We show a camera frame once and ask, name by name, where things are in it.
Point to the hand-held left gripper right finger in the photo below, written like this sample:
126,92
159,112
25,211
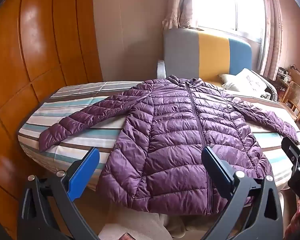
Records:
218,172

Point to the purple quilted down jacket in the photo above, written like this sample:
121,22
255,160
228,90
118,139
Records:
170,142

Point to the grey yellow blue headboard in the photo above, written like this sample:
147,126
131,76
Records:
185,52

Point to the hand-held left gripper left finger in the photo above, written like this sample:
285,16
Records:
83,175

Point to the person's right hand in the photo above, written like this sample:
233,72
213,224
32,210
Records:
298,220

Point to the bed with striped sheet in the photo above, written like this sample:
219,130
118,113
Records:
72,140

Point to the white printed pillow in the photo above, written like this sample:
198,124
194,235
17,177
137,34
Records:
251,82

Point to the pink patterned curtain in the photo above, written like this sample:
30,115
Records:
273,30
180,2

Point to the wicker chair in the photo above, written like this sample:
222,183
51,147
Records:
297,98

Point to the plain cream pillow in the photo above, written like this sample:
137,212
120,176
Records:
228,82

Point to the cluttered wooden desk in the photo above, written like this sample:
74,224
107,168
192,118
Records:
287,73

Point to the person's beige fleece trouser leg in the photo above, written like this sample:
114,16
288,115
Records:
132,226

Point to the wooden wardrobe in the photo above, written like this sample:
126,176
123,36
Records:
40,67

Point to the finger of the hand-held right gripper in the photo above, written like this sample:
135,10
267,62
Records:
293,150

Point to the bright window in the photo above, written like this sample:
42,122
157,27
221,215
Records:
227,5

